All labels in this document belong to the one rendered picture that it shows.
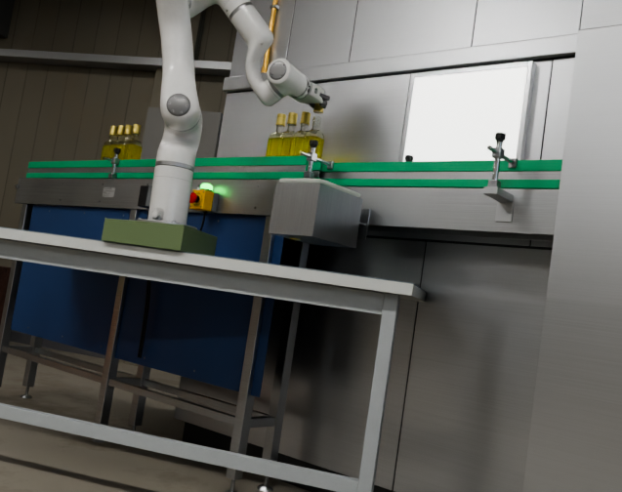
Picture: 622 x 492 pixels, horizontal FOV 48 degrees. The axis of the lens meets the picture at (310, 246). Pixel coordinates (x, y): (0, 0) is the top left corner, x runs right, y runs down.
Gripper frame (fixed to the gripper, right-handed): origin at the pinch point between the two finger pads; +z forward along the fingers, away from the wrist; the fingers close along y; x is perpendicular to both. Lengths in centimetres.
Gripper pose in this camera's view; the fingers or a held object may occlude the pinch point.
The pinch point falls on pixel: (317, 102)
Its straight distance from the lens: 250.6
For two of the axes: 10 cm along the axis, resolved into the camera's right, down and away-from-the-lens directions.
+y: -9.0, -1.0, 4.2
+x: -1.5, 9.9, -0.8
